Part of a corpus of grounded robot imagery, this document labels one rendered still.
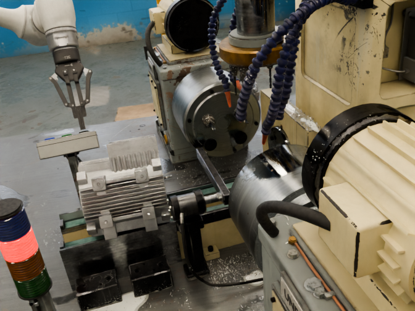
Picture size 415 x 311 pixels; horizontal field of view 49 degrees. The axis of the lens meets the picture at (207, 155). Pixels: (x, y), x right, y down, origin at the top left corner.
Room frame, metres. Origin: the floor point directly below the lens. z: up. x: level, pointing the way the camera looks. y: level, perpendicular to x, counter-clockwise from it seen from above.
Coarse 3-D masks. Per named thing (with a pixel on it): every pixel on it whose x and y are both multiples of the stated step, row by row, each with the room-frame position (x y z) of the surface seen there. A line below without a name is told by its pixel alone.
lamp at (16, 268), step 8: (32, 256) 0.64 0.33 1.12; (40, 256) 0.66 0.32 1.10; (8, 264) 0.63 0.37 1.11; (16, 264) 0.63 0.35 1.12; (24, 264) 0.63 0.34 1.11; (32, 264) 0.64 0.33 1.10; (40, 264) 0.65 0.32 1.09; (16, 272) 0.63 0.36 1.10; (24, 272) 0.63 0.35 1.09; (32, 272) 0.63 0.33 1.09; (40, 272) 0.64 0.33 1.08; (16, 280) 0.63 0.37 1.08; (24, 280) 0.63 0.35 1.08
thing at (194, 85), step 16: (192, 80) 1.36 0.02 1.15; (208, 80) 1.31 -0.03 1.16; (176, 96) 1.38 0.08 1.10; (192, 96) 1.27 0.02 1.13; (208, 96) 1.27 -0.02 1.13; (224, 96) 1.27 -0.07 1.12; (176, 112) 1.35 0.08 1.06; (192, 112) 1.25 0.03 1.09; (208, 112) 1.26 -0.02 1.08; (224, 112) 1.27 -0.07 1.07; (256, 112) 1.30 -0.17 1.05; (192, 128) 1.25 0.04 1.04; (208, 128) 1.26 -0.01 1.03; (224, 128) 1.27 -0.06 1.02; (240, 128) 1.28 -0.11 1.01; (256, 128) 1.30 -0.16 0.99; (192, 144) 1.25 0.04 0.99; (208, 144) 1.25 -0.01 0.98; (224, 144) 1.27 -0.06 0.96; (240, 144) 1.29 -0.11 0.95
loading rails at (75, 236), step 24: (168, 192) 1.09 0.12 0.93; (216, 192) 1.08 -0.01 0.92; (72, 216) 1.03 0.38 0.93; (216, 216) 0.97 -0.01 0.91; (72, 240) 0.99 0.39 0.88; (96, 240) 0.90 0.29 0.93; (120, 240) 0.91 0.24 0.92; (144, 240) 0.92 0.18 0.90; (168, 240) 0.93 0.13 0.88; (216, 240) 0.97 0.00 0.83; (240, 240) 0.99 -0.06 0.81; (72, 264) 0.88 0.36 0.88; (96, 264) 0.89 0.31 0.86; (120, 264) 0.91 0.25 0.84; (72, 288) 0.88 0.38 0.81
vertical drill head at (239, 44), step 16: (240, 0) 1.05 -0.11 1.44; (256, 0) 1.03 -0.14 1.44; (272, 0) 1.05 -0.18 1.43; (240, 16) 1.05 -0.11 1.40; (256, 16) 1.03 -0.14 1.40; (272, 16) 1.05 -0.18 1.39; (240, 32) 1.06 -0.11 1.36; (256, 32) 1.03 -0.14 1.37; (224, 48) 1.04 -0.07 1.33; (240, 48) 1.03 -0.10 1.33; (256, 48) 1.01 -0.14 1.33; (272, 48) 1.00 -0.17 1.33; (240, 64) 1.01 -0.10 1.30; (272, 64) 1.00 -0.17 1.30; (240, 80) 1.03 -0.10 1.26
